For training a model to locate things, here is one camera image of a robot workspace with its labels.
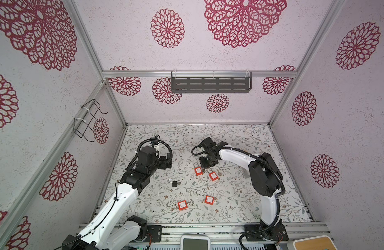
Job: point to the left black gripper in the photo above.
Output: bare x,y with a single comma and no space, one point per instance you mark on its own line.
162,158

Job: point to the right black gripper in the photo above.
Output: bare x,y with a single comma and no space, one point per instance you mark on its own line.
203,165

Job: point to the small black padlock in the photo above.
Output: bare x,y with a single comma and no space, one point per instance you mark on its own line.
174,183

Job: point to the red padlock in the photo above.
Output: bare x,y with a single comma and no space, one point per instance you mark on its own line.
208,198
198,169
212,174
178,206

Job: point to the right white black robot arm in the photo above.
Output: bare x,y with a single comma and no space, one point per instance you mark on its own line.
266,180

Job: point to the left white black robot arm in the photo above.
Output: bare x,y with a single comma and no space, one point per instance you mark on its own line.
98,235

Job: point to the white tablet device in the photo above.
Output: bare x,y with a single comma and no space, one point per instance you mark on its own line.
195,242

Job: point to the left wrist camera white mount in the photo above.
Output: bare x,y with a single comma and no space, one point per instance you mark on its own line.
154,141

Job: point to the dark grey wall shelf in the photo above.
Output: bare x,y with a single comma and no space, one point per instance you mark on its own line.
211,84

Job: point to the black wire wall basket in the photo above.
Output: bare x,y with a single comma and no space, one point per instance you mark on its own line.
81,125

